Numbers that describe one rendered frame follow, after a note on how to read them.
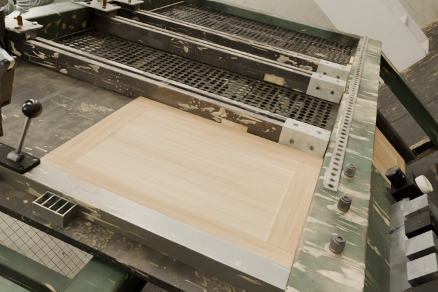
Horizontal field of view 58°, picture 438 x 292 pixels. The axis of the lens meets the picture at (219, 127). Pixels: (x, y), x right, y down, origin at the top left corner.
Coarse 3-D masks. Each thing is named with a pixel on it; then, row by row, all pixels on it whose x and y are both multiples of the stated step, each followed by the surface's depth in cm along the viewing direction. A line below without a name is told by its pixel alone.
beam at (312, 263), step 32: (352, 64) 186; (352, 128) 116; (352, 160) 100; (320, 192) 85; (352, 192) 87; (320, 224) 76; (352, 224) 78; (320, 256) 69; (352, 256) 70; (288, 288) 62; (320, 288) 63; (352, 288) 64
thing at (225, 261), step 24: (0, 168) 77; (48, 168) 79; (72, 192) 74; (96, 192) 75; (96, 216) 72; (120, 216) 70; (144, 216) 71; (144, 240) 70; (168, 240) 68; (192, 240) 68; (216, 240) 69; (192, 264) 68; (216, 264) 66; (240, 264) 65; (264, 264) 66; (264, 288) 64
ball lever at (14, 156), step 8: (24, 104) 76; (32, 104) 76; (40, 104) 78; (24, 112) 76; (32, 112) 76; (40, 112) 78; (24, 128) 78; (24, 136) 78; (16, 152) 78; (16, 160) 77
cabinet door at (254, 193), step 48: (96, 144) 93; (144, 144) 96; (192, 144) 100; (240, 144) 104; (144, 192) 80; (192, 192) 83; (240, 192) 86; (288, 192) 89; (240, 240) 73; (288, 240) 75
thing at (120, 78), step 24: (24, 0) 124; (24, 24) 130; (24, 48) 128; (48, 48) 125; (72, 48) 128; (72, 72) 125; (96, 72) 121; (120, 72) 118; (144, 72) 121; (144, 96) 118; (168, 96) 115; (192, 96) 112; (216, 96) 114; (216, 120) 112; (240, 120) 109; (264, 120) 107; (288, 120) 109; (288, 144) 107; (312, 144) 104
